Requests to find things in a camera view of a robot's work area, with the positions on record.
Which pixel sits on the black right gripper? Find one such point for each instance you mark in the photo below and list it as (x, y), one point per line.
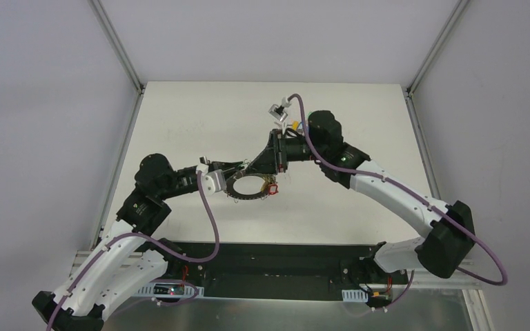
(279, 152)

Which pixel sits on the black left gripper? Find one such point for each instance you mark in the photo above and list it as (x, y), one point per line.
(208, 169)

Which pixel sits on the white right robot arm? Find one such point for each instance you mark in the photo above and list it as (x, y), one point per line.
(442, 243)

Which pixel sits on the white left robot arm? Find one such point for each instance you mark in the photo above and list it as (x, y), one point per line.
(127, 257)

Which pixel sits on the silver metal ring disc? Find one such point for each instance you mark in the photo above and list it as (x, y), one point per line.
(246, 187)

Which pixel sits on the aluminium frame rail front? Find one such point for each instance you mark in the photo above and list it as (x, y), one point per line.
(421, 280)

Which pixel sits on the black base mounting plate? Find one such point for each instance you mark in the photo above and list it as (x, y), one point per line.
(317, 272)

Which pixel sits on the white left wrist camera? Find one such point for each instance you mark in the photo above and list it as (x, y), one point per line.
(212, 182)

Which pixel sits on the red key tag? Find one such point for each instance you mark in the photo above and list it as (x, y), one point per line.
(273, 189)

